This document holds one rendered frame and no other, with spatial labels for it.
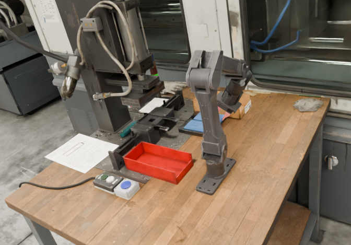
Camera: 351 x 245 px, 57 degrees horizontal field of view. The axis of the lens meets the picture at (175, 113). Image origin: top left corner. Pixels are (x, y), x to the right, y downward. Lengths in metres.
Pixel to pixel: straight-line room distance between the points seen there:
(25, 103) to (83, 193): 3.28
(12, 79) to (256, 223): 3.77
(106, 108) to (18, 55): 2.96
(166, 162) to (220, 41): 0.82
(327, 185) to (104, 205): 1.28
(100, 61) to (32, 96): 3.14
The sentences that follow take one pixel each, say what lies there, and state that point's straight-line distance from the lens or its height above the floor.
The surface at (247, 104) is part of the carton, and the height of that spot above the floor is 0.93.
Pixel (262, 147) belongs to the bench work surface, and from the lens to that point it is 1.33.
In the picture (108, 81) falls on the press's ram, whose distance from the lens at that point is 1.50.
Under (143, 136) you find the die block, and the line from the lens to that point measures 1.42.
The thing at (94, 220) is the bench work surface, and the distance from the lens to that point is 1.19.
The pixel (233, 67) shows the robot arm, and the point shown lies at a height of 1.25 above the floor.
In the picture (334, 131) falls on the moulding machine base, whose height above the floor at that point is 0.70.
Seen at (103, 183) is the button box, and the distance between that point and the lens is 1.27.
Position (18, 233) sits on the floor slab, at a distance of 2.80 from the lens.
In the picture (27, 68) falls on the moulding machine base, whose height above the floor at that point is 0.59.
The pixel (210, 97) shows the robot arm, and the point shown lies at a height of 1.23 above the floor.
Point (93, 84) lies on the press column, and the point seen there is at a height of 1.16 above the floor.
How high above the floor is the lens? 1.68
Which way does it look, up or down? 28 degrees down
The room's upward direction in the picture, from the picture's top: 12 degrees counter-clockwise
